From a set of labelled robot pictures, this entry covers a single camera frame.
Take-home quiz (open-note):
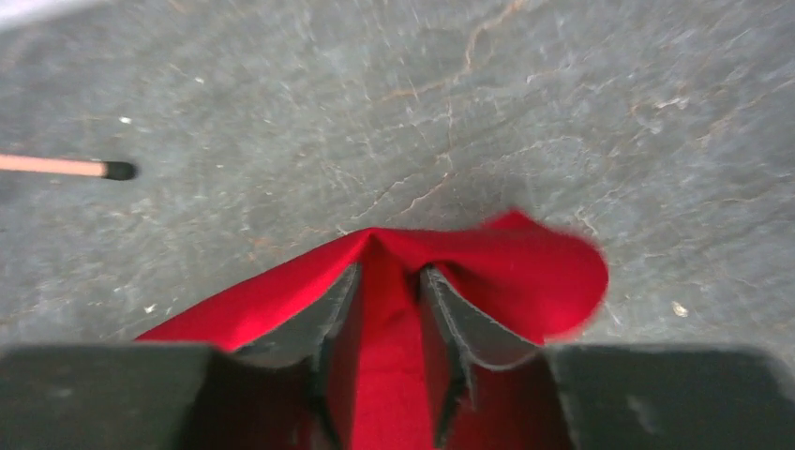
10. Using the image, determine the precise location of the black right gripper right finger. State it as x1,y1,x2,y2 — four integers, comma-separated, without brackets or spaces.
420,268,794,449

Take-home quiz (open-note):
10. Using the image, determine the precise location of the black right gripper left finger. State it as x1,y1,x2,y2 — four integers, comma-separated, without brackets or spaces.
1,265,362,449

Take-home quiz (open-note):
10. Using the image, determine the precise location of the red cloth napkin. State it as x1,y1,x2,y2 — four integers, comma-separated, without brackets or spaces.
142,211,609,449

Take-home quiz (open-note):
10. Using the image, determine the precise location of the pink music stand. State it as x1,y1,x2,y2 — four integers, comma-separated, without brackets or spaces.
1,154,138,181

